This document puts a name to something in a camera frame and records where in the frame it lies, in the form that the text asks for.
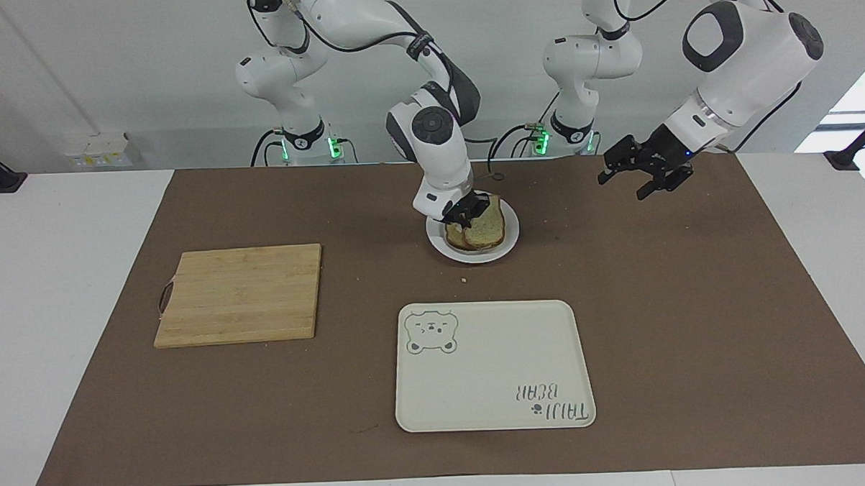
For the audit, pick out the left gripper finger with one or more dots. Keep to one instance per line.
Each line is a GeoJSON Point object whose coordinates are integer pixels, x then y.
{"type": "Point", "coordinates": [620, 157]}
{"type": "Point", "coordinates": [666, 183]}

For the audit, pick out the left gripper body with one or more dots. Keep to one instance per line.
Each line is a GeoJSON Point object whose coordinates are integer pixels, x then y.
{"type": "Point", "coordinates": [665, 152]}

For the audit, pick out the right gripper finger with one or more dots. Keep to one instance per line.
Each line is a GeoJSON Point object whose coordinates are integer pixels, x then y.
{"type": "Point", "coordinates": [465, 219]}
{"type": "Point", "coordinates": [481, 199]}

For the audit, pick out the brown bread slice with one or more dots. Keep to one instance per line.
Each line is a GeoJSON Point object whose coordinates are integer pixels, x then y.
{"type": "Point", "coordinates": [488, 225]}

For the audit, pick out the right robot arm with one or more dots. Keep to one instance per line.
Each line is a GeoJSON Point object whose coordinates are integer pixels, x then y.
{"type": "Point", "coordinates": [367, 15]}

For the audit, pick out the wooden cutting board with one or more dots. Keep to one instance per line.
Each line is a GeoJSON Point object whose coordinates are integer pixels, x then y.
{"type": "Point", "coordinates": [240, 296]}

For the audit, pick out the sandwich base on bread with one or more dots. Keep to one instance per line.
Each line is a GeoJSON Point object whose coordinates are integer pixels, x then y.
{"type": "Point", "coordinates": [458, 238]}

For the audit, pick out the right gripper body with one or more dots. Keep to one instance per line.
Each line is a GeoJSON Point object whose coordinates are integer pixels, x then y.
{"type": "Point", "coordinates": [457, 208]}

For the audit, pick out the cream tray with bear print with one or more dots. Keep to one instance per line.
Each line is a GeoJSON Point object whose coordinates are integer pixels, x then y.
{"type": "Point", "coordinates": [494, 370]}

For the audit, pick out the white wall socket box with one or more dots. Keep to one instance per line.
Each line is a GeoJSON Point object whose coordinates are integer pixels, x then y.
{"type": "Point", "coordinates": [102, 152]}

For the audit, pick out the round white plate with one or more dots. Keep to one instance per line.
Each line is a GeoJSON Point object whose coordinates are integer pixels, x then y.
{"type": "Point", "coordinates": [505, 249]}

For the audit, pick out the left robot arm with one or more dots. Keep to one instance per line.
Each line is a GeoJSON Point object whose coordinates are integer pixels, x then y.
{"type": "Point", "coordinates": [749, 52]}

